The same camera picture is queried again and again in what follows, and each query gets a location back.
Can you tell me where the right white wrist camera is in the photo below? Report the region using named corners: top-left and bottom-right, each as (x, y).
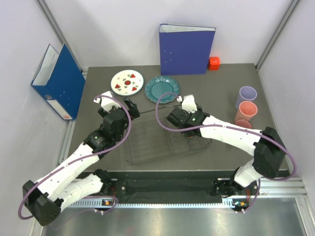
top-left (177, 94), bottom-right (197, 113)

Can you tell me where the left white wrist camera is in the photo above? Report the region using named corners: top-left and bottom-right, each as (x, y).
top-left (94, 91), bottom-right (121, 112)

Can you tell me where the black wire dish rack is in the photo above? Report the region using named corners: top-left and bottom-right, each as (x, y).
top-left (124, 109), bottom-right (212, 165)

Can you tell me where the small red box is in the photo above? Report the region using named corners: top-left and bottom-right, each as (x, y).
top-left (208, 57), bottom-right (221, 71)

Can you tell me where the purple-blue binder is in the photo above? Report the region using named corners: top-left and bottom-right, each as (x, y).
top-left (159, 24), bottom-right (216, 76)

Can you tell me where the grey slotted cable duct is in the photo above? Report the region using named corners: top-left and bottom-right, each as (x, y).
top-left (49, 196), bottom-right (251, 209)

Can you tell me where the purple cable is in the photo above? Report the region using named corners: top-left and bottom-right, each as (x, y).
top-left (18, 94), bottom-right (132, 219)
top-left (155, 92), bottom-right (298, 212)

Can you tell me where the lavender plastic cup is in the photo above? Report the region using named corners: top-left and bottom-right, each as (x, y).
top-left (235, 86), bottom-right (257, 109)

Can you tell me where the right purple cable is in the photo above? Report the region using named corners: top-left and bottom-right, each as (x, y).
top-left (155, 92), bottom-right (298, 212)

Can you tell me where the teal plate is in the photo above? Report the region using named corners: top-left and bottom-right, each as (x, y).
top-left (145, 76), bottom-right (180, 103)

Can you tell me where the pink plastic cup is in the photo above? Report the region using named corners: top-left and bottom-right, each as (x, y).
top-left (234, 101), bottom-right (258, 121)

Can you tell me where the pink patterned mug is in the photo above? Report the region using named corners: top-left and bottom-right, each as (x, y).
top-left (234, 119), bottom-right (252, 129)

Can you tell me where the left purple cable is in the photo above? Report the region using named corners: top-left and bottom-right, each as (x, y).
top-left (18, 94), bottom-right (132, 219)

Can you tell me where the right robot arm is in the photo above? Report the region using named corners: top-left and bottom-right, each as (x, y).
top-left (166, 107), bottom-right (285, 195)

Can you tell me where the blue lever arch binder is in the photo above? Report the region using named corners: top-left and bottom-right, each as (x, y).
top-left (31, 44), bottom-right (85, 120)

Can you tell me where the watermelon pattern plate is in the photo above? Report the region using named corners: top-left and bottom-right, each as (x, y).
top-left (110, 69), bottom-right (144, 96)

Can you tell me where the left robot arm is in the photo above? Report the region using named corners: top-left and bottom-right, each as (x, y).
top-left (18, 95), bottom-right (140, 226)

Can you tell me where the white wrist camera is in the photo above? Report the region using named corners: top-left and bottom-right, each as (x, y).
top-left (94, 91), bottom-right (121, 112)
top-left (177, 94), bottom-right (197, 113)

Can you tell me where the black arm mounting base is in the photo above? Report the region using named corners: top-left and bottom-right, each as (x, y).
top-left (93, 169), bottom-right (257, 204)

